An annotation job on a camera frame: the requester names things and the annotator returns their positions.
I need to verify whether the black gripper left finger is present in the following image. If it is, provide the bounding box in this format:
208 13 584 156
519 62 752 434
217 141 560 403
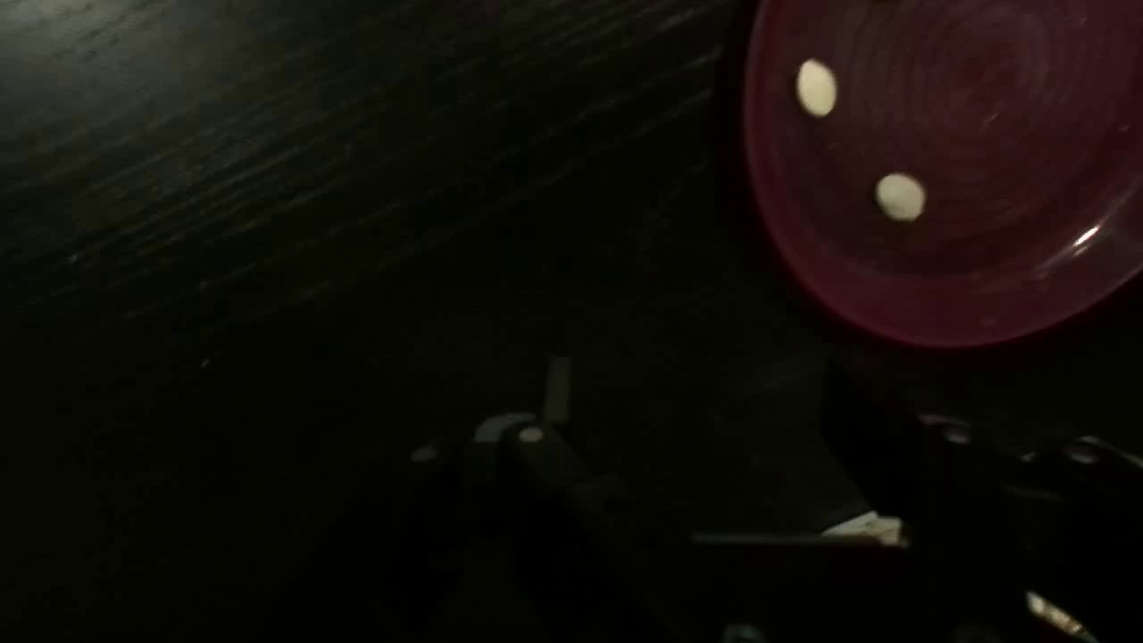
405 355 691 643

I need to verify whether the red plastic bowl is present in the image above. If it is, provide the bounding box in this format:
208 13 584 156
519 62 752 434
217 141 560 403
740 0 1143 355

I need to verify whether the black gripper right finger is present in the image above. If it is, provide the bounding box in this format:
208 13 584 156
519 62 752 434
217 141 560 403
819 355 1143 643

